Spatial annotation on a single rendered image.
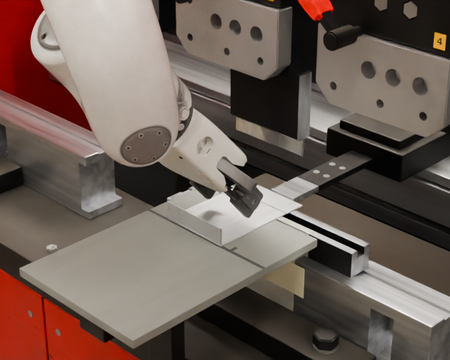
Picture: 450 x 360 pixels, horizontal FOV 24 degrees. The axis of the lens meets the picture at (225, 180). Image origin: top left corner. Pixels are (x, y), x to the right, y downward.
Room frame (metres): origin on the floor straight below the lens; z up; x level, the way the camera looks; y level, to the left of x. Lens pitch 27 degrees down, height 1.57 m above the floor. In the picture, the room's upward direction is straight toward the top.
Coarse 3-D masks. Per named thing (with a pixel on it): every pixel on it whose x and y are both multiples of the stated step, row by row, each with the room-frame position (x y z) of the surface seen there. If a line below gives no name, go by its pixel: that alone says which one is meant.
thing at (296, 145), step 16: (240, 80) 1.07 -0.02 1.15; (256, 80) 1.05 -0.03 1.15; (272, 80) 1.03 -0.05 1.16; (288, 80) 1.02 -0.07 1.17; (304, 80) 1.01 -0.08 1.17; (240, 96) 1.07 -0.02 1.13; (256, 96) 1.05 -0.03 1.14; (272, 96) 1.03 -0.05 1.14; (288, 96) 1.02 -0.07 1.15; (304, 96) 1.01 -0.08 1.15; (240, 112) 1.07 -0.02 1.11; (256, 112) 1.05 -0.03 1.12; (272, 112) 1.03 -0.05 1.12; (288, 112) 1.02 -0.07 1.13; (304, 112) 1.01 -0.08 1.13; (240, 128) 1.08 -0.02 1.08; (256, 128) 1.06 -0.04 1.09; (272, 128) 1.03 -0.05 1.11; (288, 128) 1.02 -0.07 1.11; (304, 128) 1.02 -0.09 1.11; (288, 144) 1.03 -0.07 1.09
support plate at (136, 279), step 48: (192, 192) 1.08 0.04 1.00; (96, 240) 0.97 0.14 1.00; (144, 240) 0.97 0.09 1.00; (192, 240) 0.97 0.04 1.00; (240, 240) 0.97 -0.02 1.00; (288, 240) 0.97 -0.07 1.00; (48, 288) 0.88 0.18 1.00; (96, 288) 0.88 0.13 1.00; (144, 288) 0.88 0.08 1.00; (192, 288) 0.88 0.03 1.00; (240, 288) 0.89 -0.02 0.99; (144, 336) 0.80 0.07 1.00
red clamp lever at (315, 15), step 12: (300, 0) 0.92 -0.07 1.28; (312, 0) 0.91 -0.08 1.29; (324, 0) 0.91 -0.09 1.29; (312, 12) 0.91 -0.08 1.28; (324, 12) 0.91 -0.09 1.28; (324, 24) 0.90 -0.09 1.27; (336, 24) 0.90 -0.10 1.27; (324, 36) 0.89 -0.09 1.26; (336, 36) 0.88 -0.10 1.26; (348, 36) 0.89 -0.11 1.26; (336, 48) 0.88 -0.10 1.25
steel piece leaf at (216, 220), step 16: (176, 208) 1.01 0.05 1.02; (192, 208) 1.04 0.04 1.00; (208, 208) 1.04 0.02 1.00; (224, 208) 1.04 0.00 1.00; (256, 208) 1.04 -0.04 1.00; (272, 208) 1.04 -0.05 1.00; (192, 224) 0.99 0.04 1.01; (208, 224) 0.97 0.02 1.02; (224, 224) 1.00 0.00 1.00; (240, 224) 1.00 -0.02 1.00; (256, 224) 1.00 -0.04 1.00; (224, 240) 0.97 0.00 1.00
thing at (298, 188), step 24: (360, 120) 1.21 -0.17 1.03; (336, 144) 1.21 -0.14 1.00; (360, 144) 1.18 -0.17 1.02; (384, 144) 1.17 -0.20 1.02; (408, 144) 1.16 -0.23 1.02; (432, 144) 1.18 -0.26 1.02; (336, 168) 1.14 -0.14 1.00; (360, 168) 1.15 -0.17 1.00; (384, 168) 1.15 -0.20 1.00; (408, 168) 1.14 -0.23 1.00; (288, 192) 1.07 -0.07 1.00; (312, 192) 1.08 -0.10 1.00
